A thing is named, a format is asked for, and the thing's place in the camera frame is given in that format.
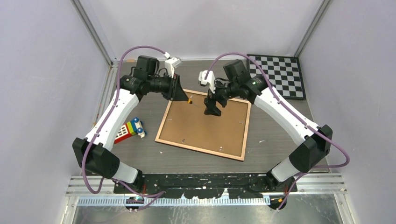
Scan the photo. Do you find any colourful toy block truck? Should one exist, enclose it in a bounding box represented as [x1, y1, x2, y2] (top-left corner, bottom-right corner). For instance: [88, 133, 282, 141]
[114, 117, 147, 144]

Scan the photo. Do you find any black white checkerboard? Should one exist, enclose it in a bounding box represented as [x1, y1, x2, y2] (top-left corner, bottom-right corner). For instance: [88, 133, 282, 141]
[248, 54, 306, 100]

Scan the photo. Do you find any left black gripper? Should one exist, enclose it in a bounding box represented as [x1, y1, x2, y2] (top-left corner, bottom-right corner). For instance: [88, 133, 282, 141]
[148, 72, 189, 101]

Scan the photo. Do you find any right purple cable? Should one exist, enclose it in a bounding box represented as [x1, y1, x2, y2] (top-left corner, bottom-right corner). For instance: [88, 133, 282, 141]
[204, 52, 351, 211]

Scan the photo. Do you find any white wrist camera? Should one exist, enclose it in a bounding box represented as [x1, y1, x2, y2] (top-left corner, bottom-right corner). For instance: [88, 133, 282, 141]
[198, 70, 216, 93]
[163, 52, 182, 78]

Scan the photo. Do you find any aluminium rail frame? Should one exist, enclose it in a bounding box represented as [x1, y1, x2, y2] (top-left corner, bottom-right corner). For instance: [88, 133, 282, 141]
[61, 172, 357, 224]

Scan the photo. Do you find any orange handled screwdriver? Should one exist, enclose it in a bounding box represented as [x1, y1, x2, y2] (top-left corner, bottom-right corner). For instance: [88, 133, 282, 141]
[187, 98, 200, 108]

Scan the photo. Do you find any black wooden picture frame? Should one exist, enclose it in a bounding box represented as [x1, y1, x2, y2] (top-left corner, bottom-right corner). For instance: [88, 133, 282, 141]
[155, 89, 252, 162]

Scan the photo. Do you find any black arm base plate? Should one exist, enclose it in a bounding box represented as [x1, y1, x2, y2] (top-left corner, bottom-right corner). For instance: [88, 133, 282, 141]
[114, 173, 297, 199]

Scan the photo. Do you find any brown frame backing board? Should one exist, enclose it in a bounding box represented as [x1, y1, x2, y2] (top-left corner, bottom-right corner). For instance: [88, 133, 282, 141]
[158, 92, 249, 158]

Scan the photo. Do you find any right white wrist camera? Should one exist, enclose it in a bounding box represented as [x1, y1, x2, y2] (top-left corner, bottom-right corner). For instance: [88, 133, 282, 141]
[198, 70, 216, 93]

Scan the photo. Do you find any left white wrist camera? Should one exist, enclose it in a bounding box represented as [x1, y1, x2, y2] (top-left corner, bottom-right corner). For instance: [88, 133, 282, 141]
[163, 52, 182, 78]

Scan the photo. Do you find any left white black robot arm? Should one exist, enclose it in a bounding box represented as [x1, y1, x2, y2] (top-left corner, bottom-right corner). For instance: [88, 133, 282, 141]
[72, 56, 189, 193]

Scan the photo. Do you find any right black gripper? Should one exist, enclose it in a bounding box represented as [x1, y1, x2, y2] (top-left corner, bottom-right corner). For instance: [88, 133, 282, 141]
[204, 78, 238, 116]

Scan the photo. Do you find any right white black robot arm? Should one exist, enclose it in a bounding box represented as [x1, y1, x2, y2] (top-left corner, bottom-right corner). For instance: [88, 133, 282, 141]
[198, 60, 332, 192]

